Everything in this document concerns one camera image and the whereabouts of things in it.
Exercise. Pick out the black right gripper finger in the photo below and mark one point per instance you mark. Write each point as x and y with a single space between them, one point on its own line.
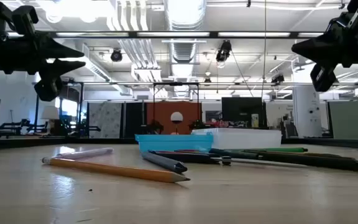
322 57
322 43

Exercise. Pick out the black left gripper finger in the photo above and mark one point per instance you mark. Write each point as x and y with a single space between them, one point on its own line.
57 49
61 68

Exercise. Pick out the white marker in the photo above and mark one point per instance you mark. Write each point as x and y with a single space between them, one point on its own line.
85 153

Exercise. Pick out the green pen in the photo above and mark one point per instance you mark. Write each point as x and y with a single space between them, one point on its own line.
278 150

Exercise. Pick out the black pen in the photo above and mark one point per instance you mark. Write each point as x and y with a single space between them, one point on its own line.
228 153
322 162

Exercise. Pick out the clear plastic supply box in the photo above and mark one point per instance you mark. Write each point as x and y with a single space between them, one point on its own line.
247 138

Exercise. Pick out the yellow pencil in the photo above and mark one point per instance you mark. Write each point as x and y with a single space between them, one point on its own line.
120 170

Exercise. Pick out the blue plastic box lid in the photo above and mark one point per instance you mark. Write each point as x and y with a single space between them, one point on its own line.
172 143

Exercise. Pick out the dark grey pen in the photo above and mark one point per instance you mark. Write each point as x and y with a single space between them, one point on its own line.
163 162

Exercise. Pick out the white table lamp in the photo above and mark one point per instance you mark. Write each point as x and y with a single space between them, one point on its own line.
50 112

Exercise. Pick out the black spotlight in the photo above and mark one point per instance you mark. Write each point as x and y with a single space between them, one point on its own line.
116 56
278 78
223 53

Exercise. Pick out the white round column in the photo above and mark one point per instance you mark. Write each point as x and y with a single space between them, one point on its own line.
306 109

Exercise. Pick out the grey patterned panel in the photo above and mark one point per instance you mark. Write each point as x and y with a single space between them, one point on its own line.
104 119

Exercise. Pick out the grey-green partition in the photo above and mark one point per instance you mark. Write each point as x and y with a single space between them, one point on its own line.
350 119

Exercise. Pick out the black partition panel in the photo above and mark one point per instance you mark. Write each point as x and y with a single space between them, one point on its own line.
134 119

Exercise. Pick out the black overhead beam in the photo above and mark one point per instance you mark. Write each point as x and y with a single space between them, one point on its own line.
213 34

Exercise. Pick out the orange partition panel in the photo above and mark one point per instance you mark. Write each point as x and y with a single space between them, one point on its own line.
163 115

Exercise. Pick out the white globe lamp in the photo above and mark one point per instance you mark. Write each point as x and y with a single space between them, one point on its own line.
176 117

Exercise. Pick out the black aluminium table frame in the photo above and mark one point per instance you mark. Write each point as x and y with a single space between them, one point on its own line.
42 142

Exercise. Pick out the black background rig frame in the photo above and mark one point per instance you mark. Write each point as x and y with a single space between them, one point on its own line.
176 83

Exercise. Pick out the silver air duct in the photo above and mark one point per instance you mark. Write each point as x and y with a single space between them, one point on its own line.
183 49

